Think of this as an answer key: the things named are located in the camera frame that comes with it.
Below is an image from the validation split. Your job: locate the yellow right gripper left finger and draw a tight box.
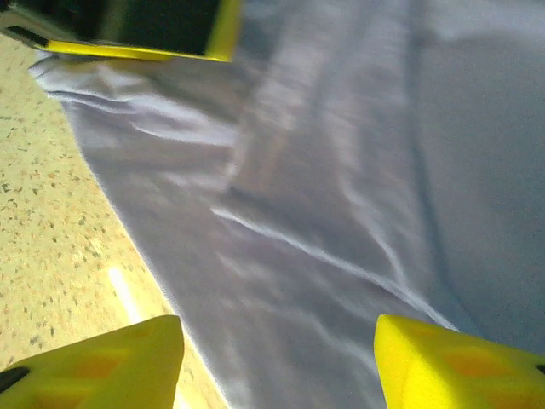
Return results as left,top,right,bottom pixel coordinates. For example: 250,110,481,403
0,314,185,409

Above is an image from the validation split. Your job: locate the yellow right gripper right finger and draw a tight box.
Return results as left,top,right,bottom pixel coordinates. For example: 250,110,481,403
373,314,545,409

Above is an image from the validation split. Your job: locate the purple t-shirt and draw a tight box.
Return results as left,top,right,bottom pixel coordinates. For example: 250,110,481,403
27,0,545,409

